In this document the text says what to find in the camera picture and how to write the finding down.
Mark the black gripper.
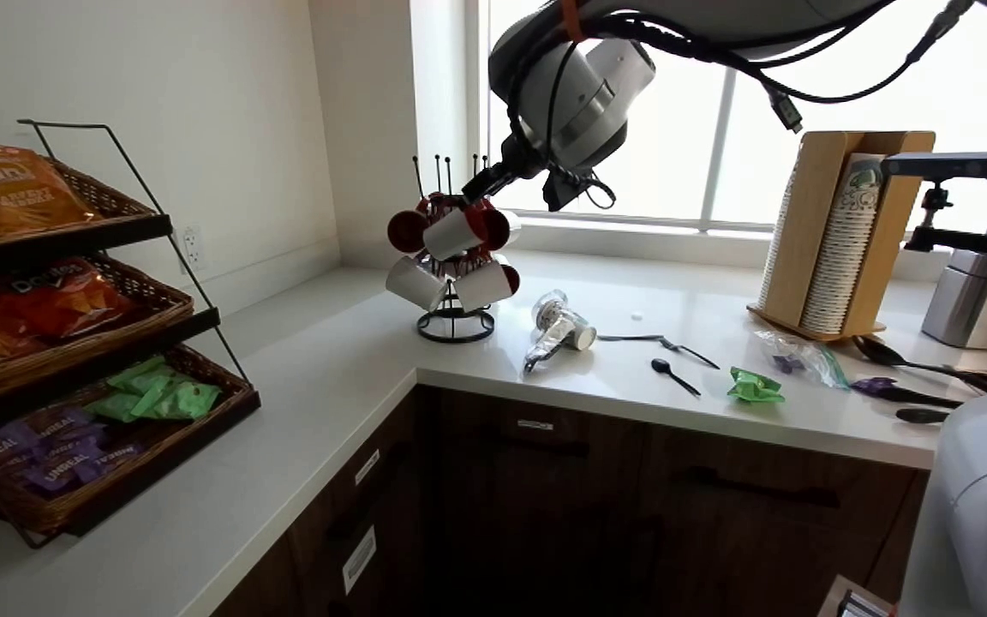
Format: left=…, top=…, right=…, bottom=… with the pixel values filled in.
left=461, top=130, right=554, bottom=205

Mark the white mug red inside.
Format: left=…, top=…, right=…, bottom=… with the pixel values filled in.
left=383, top=205, right=432, bottom=256
left=456, top=256, right=524, bottom=314
left=417, top=205, right=483, bottom=263
left=467, top=199, right=514, bottom=252
left=379, top=252, right=444, bottom=314

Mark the black metal mug rack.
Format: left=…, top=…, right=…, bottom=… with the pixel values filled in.
left=403, top=149, right=500, bottom=346

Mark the dotted paper cup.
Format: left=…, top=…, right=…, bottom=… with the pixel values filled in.
left=528, top=287, right=575, bottom=335

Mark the small black plastic spoon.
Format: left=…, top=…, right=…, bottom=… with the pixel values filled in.
left=649, top=357, right=706, bottom=400

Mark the black plastic knife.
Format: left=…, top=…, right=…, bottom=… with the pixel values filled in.
left=594, top=330, right=725, bottom=372

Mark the wooden dispenser holder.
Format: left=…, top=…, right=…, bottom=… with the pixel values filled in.
left=748, top=127, right=940, bottom=348

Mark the green snack packet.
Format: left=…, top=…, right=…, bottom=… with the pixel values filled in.
left=87, top=377, right=227, bottom=427
left=724, top=362, right=789, bottom=410
left=99, top=354, right=182, bottom=400

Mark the white speckled paper roll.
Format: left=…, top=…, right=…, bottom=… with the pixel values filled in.
left=800, top=149, right=892, bottom=343

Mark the dark brown wooden cabinet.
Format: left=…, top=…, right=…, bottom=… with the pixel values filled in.
left=214, top=381, right=931, bottom=617

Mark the clear plastic bag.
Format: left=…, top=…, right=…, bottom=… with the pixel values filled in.
left=750, top=324, right=852, bottom=393

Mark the wicker basket dark wood rim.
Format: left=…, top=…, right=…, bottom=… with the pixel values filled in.
left=0, top=252, right=222, bottom=418
left=0, top=338, right=264, bottom=551
left=0, top=156, right=174, bottom=275

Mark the large white cabinet label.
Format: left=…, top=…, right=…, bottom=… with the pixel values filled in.
left=338, top=521, right=383, bottom=595

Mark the large black spoon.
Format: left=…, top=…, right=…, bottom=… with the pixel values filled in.
left=849, top=333, right=987, bottom=397

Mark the purple plastic spoon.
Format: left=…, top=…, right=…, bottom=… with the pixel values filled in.
left=849, top=372, right=964, bottom=410

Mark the orange chips bag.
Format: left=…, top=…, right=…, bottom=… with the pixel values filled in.
left=0, top=130, right=95, bottom=241

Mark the short black utensil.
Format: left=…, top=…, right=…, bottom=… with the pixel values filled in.
left=892, top=400, right=952, bottom=427

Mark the purple snack packet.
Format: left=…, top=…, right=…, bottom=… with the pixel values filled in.
left=24, top=409, right=144, bottom=501
left=0, top=418, right=57, bottom=474

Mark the silver metal appliance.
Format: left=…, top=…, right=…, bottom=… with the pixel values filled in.
left=918, top=245, right=987, bottom=357

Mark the small brown-edged box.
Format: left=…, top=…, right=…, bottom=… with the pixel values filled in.
left=817, top=572, right=901, bottom=617

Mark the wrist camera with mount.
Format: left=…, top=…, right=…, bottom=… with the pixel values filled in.
left=538, top=163, right=619, bottom=216

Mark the orange strap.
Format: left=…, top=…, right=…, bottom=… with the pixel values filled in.
left=553, top=0, right=588, bottom=40

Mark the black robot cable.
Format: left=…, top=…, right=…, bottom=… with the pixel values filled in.
left=538, top=0, right=982, bottom=138

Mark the black wire tiered rack frame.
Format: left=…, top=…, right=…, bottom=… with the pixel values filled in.
left=0, top=116, right=264, bottom=551

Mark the black stereo camera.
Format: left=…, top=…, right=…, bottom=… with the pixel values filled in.
left=881, top=147, right=987, bottom=183

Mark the black camera stand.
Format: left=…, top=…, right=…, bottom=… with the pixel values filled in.
left=901, top=173, right=987, bottom=263

